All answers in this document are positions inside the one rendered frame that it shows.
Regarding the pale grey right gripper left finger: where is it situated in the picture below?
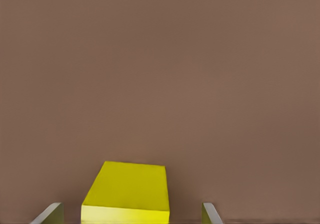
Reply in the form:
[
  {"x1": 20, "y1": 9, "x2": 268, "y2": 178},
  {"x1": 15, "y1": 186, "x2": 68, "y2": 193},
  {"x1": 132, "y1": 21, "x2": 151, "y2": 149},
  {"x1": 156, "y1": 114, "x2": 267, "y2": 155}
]
[{"x1": 29, "y1": 202, "x2": 65, "y2": 224}]

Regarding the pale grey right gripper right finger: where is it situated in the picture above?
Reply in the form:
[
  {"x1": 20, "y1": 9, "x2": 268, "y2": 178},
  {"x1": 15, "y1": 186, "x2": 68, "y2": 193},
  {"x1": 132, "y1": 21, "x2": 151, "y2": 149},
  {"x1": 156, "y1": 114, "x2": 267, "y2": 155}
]
[{"x1": 201, "y1": 202, "x2": 224, "y2": 224}]

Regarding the yellow square block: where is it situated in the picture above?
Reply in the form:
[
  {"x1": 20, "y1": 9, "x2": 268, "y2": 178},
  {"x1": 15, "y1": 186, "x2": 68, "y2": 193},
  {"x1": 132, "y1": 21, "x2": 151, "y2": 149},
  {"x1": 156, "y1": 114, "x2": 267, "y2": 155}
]
[{"x1": 80, "y1": 160, "x2": 171, "y2": 222}]

